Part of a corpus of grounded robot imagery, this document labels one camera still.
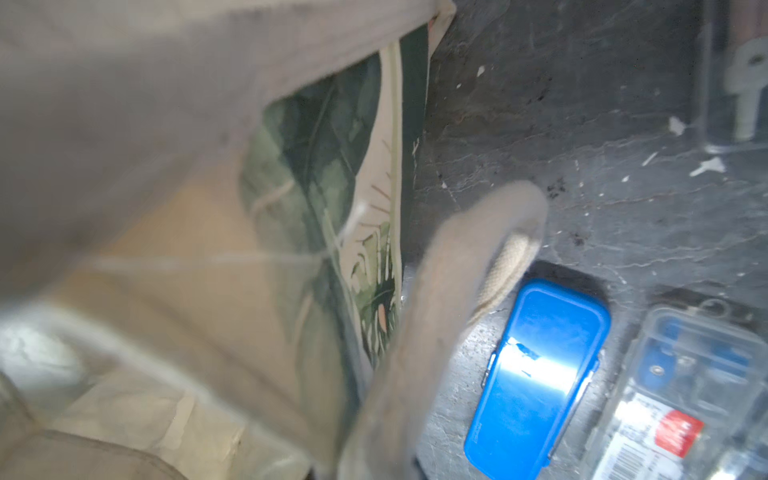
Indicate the clear case pink compass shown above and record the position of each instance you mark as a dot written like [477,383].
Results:
[731,106]

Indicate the floral canvas tote bag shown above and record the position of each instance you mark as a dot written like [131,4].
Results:
[202,212]

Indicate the blue box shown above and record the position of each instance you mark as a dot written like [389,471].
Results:
[536,376]

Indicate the clear case barcode label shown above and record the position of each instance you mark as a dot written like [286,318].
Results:
[690,403]

